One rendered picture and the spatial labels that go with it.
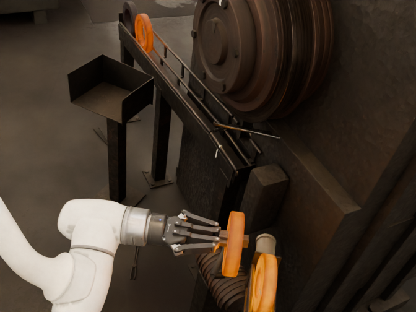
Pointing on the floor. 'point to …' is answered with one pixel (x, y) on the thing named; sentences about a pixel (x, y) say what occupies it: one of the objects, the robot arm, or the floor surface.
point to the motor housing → (217, 287)
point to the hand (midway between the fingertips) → (233, 239)
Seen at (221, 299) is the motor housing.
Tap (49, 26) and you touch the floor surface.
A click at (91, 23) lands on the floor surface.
